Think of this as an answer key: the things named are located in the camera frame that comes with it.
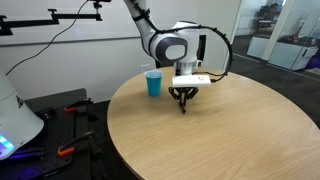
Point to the orange black clamp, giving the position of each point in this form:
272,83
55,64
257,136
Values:
73,107
69,147

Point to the orange black pen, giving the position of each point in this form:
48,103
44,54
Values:
183,109

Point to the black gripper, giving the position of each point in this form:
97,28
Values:
183,94

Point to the black camera mount boom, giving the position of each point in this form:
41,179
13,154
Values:
6,27

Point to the white cabinet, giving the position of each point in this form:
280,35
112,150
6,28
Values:
285,55

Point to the lower orange black clamp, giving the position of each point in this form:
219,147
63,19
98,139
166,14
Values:
69,147

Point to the black office chair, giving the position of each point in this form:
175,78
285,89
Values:
200,53

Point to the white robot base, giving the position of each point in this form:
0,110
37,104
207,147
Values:
18,124

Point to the blue plastic cup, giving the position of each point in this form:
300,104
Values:
154,81

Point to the upper orange black clamp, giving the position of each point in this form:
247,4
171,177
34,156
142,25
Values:
73,107

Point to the round wooden table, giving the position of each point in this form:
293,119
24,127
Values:
235,129

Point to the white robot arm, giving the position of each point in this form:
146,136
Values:
178,45

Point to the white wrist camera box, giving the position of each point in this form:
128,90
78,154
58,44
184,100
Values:
191,81

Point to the black perforated mounting board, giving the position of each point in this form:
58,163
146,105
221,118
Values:
39,159

